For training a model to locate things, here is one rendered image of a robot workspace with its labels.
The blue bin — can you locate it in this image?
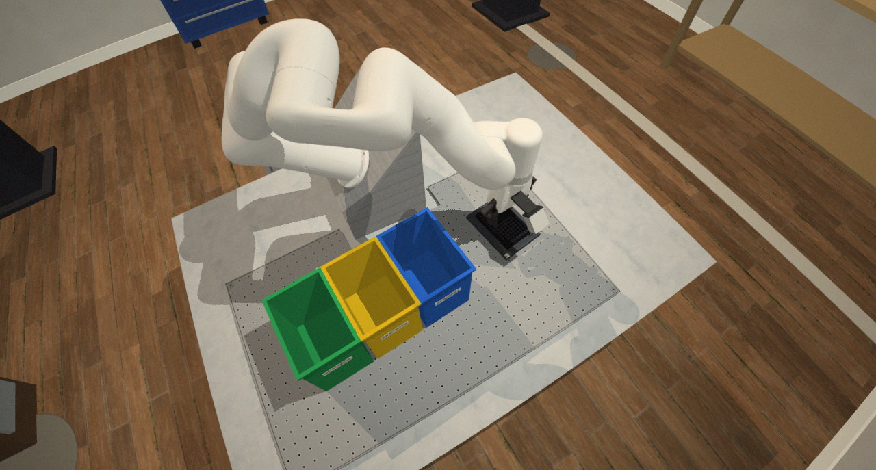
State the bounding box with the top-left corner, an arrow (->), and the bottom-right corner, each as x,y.
376,208 -> 476,327

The green open-top bin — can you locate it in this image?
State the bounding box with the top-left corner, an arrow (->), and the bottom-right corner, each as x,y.
262,267 -> 374,391

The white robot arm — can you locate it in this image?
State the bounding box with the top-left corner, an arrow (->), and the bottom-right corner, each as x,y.
222,18 -> 543,190

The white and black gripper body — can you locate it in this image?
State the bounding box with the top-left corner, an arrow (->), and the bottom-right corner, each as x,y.
487,178 -> 532,213

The yellow recycling bin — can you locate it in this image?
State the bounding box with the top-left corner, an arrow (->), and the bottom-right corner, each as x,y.
321,236 -> 423,358

